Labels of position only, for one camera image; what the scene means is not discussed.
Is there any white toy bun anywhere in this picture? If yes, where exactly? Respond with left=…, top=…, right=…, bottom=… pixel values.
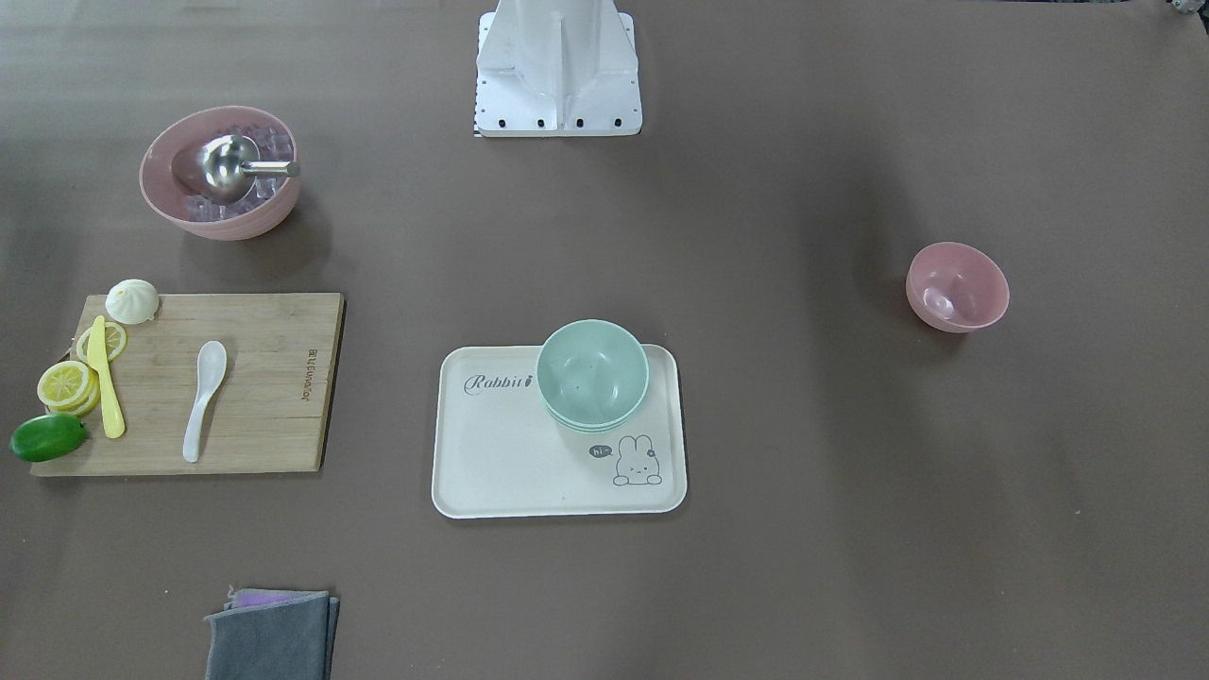
left=105, top=280, right=161, bottom=325

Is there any small pink bowl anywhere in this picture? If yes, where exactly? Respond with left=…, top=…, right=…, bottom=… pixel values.
left=904, top=242, right=1011, bottom=334

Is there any metal ice scoop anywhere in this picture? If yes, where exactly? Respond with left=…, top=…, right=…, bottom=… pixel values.
left=170, top=134, right=299, bottom=204

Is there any grey folded cloth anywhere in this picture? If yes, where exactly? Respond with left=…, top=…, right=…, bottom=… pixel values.
left=206, top=594, right=340, bottom=679

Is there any large pink ice bowl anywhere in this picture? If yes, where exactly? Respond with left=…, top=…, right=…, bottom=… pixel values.
left=139, top=105, right=302, bottom=241

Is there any purple cloth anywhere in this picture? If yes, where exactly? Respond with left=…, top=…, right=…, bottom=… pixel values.
left=224, top=588, right=330, bottom=610

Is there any green toy lime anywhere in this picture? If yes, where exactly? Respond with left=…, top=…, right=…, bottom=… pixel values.
left=8, top=413, right=88, bottom=462

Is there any white ceramic spoon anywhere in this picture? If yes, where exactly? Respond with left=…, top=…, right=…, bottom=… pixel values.
left=183, top=340, right=229, bottom=463

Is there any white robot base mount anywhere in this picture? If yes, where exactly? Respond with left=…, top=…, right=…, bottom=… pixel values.
left=472, top=1, right=643, bottom=138

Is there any wooden cutting board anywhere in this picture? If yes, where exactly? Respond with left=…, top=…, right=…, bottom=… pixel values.
left=31, top=293, right=345, bottom=477

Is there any lemon slice under knife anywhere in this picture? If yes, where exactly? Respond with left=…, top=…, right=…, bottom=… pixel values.
left=75, top=321, right=127, bottom=363

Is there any upper lemon slice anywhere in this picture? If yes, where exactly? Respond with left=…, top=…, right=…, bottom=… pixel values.
left=36, top=361, right=96, bottom=413

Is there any cream rabbit tray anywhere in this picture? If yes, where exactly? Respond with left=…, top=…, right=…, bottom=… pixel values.
left=430, top=344, right=690, bottom=519

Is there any yellow plastic knife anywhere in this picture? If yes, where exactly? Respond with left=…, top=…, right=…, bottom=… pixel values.
left=86, top=315, right=126, bottom=439

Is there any lower hidden lemon slice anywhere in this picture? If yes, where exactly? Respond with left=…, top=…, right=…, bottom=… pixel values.
left=46, top=384, right=100, bottom=417

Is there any lower green bowl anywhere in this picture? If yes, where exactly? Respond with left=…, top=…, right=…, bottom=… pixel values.
left=540, top=400, right=646, bottom=434

